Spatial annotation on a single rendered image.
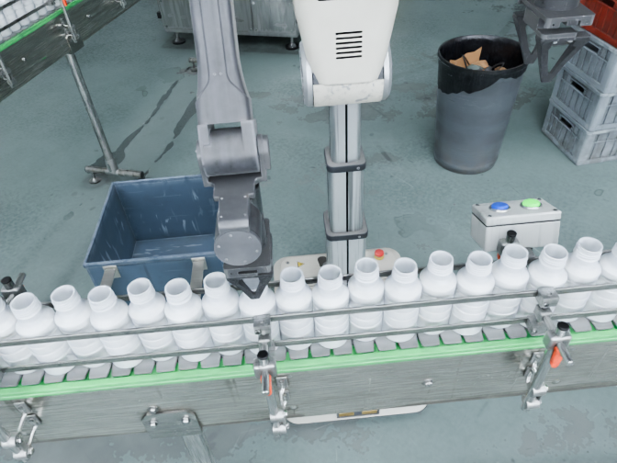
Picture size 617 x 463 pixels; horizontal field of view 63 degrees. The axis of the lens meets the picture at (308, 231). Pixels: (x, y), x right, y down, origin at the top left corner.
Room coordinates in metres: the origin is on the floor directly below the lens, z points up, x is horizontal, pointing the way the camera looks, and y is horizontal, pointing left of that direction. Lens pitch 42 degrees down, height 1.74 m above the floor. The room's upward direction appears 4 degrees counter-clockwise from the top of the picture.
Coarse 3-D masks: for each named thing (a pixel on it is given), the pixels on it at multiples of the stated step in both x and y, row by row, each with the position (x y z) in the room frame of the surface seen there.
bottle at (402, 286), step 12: (396, 264) 0.55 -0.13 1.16; (408, 264) 0.55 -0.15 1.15; (396, 276) 0.53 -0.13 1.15; (408, 276) 0.52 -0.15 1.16; (396, 288) 0.53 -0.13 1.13; (408, 288) 0.52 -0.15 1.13; (420, 288) 0.53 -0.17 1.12; (384, 300) 0.54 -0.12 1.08; (396, 300) 0.52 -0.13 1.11; (408, 300) 0.51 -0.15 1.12; (420, 300) 0.53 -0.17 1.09; (384, 312) 0.53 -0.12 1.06; (396, 312) 0.52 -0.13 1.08; (408, 312) 0.51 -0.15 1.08; (384, 324) 0.53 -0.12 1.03; (396, 324) 0.51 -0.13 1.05; (408, 324) 0.51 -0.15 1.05; (396, 336) 0.51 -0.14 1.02; (408, 336) 0.51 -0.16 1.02
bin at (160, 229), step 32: (128, 192) 1.12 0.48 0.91; (160, 192) 1.13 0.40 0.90; (192, 192) 1.13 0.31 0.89; (96, 224) 0.95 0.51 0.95; (128, 224) 1.11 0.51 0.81; (160, 224) 1.12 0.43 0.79; (192, 224) 1.13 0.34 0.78; (96, 256) 0.88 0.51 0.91; (128, 256) 1.03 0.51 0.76; (160, 256) 0.82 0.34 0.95; (192, 256) 0.82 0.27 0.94; (160, 288) 0.82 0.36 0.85
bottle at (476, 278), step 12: (480, 252) 0.56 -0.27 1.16; (468, 264) 0.54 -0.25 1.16; (480, 264) 0.56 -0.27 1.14; (456, 276) 0.55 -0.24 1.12; (468, 276) 0.54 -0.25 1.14; (480, 276) 0.53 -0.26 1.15; (492, 276) 0.54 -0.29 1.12; (456, 288) 0.54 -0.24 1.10; (468, 288) 0.52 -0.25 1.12; (480, 288) 0.52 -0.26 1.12; (492, 288) 0.52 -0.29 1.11; (456, 312) 0.53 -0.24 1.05; (468, 312) 0.52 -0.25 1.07; (480, 312) 0.52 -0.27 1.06
